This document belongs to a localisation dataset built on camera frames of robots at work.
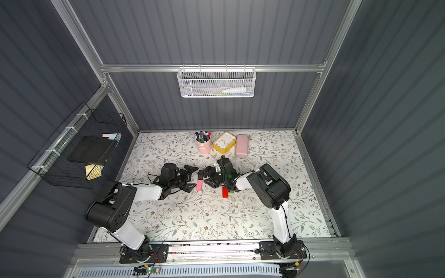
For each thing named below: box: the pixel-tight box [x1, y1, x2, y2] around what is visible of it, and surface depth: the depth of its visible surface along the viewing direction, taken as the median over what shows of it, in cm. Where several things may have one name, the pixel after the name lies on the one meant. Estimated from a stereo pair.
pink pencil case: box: [235, 134, 249, 158], surface depth 113 cm
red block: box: [222, 186, 229, 199], surface depth 93 cm
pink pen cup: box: [195, 136, 213, 155], surface depth 104 cm
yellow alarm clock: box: [212, 132, 237, 155], surface depth 114 cm
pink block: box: [195, 179, 204, 192], surface depth 96 cm
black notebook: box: [67, 136, 118, 164], surface depth 75 cm
